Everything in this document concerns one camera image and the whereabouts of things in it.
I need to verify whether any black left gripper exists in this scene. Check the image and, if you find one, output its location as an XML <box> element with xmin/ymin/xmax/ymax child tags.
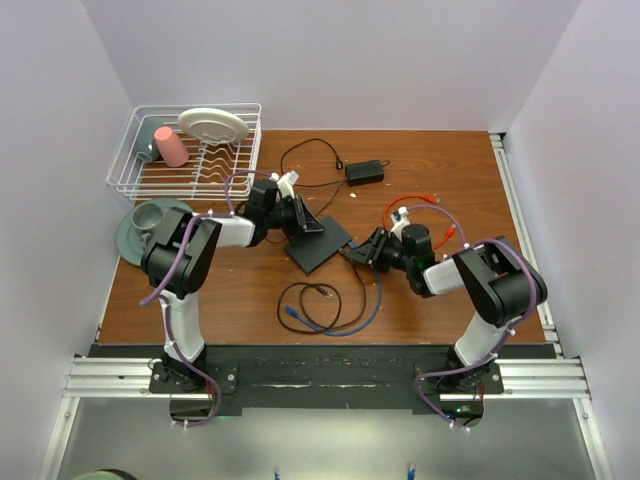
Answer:
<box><xmin>264</xmin><ymin>194</ymin><xmax>324</xmax><ymax>238</ymax></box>

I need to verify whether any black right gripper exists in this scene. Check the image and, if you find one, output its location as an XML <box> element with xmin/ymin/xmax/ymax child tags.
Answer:
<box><xmin>345</xmin><ymin>226</ymin><xmax>413</xmax><ymax>273</ymax></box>

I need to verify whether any black network switch box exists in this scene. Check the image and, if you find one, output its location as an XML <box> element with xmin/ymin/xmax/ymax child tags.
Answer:
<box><xmin>284</xmin><ymin>216</ymin><xmax>352</xmax><ymax>275</ymax></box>

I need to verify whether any red ethernet cable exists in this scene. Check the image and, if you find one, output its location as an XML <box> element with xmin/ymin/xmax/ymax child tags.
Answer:
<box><xmin>383</xmin><ymin>193</ymin><xmax>459</xmax><ymax>251</ymax></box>

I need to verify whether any blue ethernet cable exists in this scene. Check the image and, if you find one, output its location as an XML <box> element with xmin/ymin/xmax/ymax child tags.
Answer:
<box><xmin>283</xmin><ymin>241</ymin><xmax>385</xmax><ymax>340</ymax></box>

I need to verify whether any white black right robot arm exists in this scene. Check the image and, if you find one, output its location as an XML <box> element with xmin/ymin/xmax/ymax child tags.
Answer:
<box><xmin>347</xmin><ymin>224</ymin><xmax>548</xmax><ymax>393</ymax></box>

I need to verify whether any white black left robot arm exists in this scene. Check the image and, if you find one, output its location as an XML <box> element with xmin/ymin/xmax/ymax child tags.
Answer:
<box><xmin>140</xmin><ymin>175</ymin><xmax>324</xmax><ymax>392</ymax></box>

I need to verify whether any black power adapter brick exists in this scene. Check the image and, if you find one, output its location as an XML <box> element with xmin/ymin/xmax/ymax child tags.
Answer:
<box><xmin>345</xmin><ymin>160</ymin><xmax>384</xmax><ymax>187</ymax></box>

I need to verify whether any white ceramic plate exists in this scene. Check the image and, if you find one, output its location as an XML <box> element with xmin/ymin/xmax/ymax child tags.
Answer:
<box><xmin>177</xmin><ymin>107</ymin><xmax>249</xmax><ymax>143</ymax></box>

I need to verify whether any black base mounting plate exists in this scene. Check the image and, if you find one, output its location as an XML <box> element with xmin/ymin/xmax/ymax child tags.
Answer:
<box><xmin>87</xmin><ymin>344</ymin><xmax>555</xmax><ymax>425</ymax></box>

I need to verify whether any pink plastic cup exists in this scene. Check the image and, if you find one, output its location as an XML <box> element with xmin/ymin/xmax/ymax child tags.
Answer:
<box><xmin>154</xmin><ymin>126</ymin><xmax>189</xmax><ymax>168</ymax></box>

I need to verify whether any grey metal mug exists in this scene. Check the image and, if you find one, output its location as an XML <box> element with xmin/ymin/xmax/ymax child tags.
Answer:
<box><xmin>131</xmin><ymin>202</ymin><xmax>165</xmax><ymax>246</ymax></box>

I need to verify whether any dark green mug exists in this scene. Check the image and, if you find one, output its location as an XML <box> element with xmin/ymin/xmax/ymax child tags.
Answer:
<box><xmin>133</xmin><ymin>117</ymin><xmax>164</xmax><ymax>162</ymax></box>

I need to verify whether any green plate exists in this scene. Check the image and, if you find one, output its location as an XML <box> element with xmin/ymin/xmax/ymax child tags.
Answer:
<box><xmin>116</xmin><ymin>198</ymin><xmax>192</xmax><ymax>266</ymax></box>

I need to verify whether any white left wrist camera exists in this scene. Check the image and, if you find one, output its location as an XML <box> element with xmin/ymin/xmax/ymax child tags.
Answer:
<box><xmin>269</xmin><ymin>170</ymin><xmax>299</xmax><ymax>199</ymax></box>

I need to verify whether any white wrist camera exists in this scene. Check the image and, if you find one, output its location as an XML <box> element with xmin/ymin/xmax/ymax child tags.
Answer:
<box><xmin>269</xmin><ymin>170</ymin><xmax>299</xmax><ymax>199</ymax></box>
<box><xmin>390</xmin><ymin>207</ymin><xmax>411</xmax><ymax>240</ymax></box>

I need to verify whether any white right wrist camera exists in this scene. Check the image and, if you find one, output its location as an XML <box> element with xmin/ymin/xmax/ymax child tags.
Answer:
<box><xmin>390</xmin><ymin>207</ymin><xmax>411</xmax><ymax>240</ymax></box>

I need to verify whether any black ethernet cable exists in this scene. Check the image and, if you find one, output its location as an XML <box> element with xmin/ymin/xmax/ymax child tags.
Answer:
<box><xmin>276</xmin><ymin>247</ymin><xmax>371</xmax><ymax>335</ymax></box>

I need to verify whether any black power cord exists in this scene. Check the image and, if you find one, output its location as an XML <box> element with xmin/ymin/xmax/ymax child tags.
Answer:
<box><xmin>280</xmin><ymin>138</ymin><xmax>392</xmax><ymax>219</ymax></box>

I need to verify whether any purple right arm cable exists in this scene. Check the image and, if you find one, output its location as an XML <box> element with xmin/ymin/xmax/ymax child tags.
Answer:
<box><xmin>404</xmin><ymin>204</ymin><xmax>549</xmax><ymax>431</ymax></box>

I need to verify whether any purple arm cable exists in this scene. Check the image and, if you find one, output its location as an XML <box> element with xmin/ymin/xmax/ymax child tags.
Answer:
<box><xmin>404</xmin><ymin>204</ymin><xmax>549</xmax><ymax>431</ymax></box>
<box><xmin>138</xmin><ymin>170</ymin><xmax>281</xmax><ymax>428</ymax></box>

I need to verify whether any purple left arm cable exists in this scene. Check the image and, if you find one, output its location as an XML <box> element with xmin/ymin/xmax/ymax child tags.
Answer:
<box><xmin>138</xmin><ymin>170</ymin><xmax>281</xmax><ymax>428</ymax></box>

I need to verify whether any white wire dish rack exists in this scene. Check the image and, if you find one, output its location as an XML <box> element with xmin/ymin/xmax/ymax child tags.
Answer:
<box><xmin>106</xmin><ymin>103</ymin><xmax>262</xmax><ymax>201</ymax></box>

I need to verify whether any aluminium right side rail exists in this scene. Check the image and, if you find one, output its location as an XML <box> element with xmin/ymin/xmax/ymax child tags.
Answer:
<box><xmin>489</xmin><ymin>133</ymin><xmax>559</xmax><ymax>344</ymax></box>

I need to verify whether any aluminium rail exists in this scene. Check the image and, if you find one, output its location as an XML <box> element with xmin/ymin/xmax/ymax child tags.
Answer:
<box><xmin>64</xmin><ymin>358</ymin><xmax>591</xmax><ymax>400</ymax></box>
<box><xmin>489</xmin><ymin>133</ymin><xmax>559</xmax><ymax>344</ymax></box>

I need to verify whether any aluminium front rail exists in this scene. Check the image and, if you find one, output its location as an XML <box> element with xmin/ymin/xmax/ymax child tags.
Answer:
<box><xmin>64</xmin><ymin>358</ymin><xmax>591</xmax><ymax>400</ymax></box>

